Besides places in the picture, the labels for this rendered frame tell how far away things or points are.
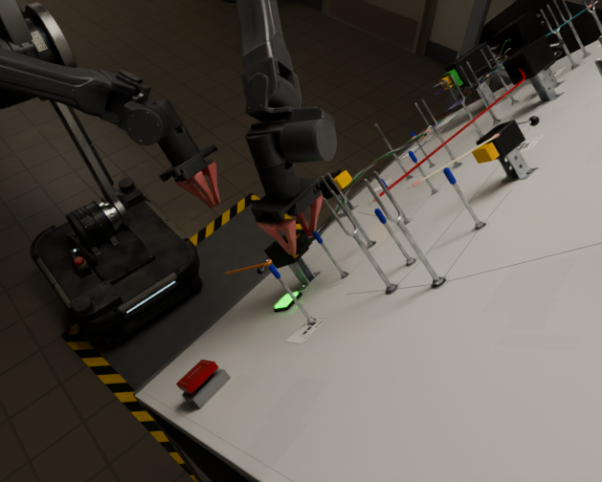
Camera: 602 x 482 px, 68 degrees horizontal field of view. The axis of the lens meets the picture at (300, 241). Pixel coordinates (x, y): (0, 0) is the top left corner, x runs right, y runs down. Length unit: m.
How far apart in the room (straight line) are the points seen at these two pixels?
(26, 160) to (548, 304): 3.00
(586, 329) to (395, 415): 0.15
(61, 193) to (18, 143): 0.62
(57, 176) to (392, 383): 2.68
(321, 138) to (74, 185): 2.33
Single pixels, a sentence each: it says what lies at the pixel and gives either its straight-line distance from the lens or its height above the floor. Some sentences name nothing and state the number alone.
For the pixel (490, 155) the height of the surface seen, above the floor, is 1.32.
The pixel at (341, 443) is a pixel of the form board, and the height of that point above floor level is 1.31.
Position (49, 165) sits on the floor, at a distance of 3.04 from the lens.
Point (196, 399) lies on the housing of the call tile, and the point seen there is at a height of 1.11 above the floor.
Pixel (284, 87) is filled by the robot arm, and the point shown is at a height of 1.35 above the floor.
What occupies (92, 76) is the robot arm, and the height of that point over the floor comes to 1.33.
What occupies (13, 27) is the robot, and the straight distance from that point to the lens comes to 1.36.
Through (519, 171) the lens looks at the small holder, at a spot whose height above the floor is 1.30.
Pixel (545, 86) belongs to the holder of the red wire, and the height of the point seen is 1.25.
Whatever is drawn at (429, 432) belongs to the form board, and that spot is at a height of 1.37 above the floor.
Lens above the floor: 1.68
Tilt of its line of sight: 49 degrees down
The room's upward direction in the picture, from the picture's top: straight up
